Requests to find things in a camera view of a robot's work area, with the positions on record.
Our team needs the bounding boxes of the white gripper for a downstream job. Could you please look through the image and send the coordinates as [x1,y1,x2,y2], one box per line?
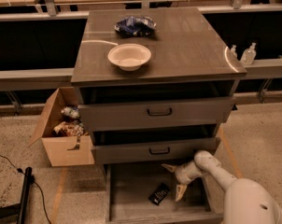
[162,161,206,202]

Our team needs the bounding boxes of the black rxbar chocolate bar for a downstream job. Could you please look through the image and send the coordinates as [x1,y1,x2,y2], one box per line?
[148,183,170,205]

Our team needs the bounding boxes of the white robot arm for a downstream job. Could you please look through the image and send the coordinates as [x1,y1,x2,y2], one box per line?
[162,150,282,224]

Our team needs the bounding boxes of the grey bottom drawer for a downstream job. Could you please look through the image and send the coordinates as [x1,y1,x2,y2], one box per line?
[106,161,223,224]

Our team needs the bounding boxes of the grey drawer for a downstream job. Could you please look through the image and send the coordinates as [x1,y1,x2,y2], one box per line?
[91,137,220,164]
[78,97,234,132]
[106,161,223,224]

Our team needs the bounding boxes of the grey middle drawer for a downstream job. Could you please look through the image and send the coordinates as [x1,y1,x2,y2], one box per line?
[91,137,220,164]

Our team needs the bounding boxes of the grey top drawer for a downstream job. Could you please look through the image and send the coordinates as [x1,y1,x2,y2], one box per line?
[78,97,234,132]

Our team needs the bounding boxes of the grey drawer cabinet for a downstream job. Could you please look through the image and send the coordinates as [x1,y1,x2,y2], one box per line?
[70,7,247,224]

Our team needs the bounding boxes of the brown snack bags in box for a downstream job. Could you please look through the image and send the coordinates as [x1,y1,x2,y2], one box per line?
[53,120,85,136]

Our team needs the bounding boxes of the cardboard box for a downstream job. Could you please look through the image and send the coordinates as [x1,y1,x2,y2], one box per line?
[29,87,94,166]

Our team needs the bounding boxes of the silver snack bag in box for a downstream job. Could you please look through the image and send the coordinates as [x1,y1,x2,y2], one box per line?
[61,106,79,119]

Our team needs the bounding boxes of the white paper bowl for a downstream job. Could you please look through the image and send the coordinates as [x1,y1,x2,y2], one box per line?
[107,44,151,71]

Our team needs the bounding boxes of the clear sanitizer bottle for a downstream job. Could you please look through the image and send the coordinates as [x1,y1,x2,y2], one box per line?
[241,43,256,65]

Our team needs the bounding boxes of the black stand leg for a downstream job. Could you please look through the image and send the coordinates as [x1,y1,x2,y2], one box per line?
[0,167,34,224]

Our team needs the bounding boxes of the blue crumpled chip bag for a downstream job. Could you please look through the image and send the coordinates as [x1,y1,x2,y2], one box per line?
[114,16,156,36]

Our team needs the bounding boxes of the black floor cable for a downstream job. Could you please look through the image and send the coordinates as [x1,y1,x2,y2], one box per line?
[0,150,52,224]

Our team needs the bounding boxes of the grey metal rail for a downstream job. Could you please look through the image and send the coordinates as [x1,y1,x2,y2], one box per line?
[0,59,282,91]

